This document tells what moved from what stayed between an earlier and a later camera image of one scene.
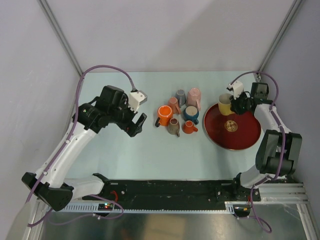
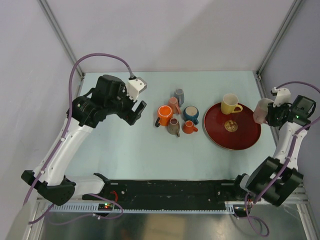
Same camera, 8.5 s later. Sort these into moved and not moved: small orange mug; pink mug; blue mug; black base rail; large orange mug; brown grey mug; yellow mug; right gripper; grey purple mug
Moved: pink mug; right gripper; yellow mug
Not moved: grey purple mug; black base rail; large orange mug; blue mug; brown grey mug; small orange mug
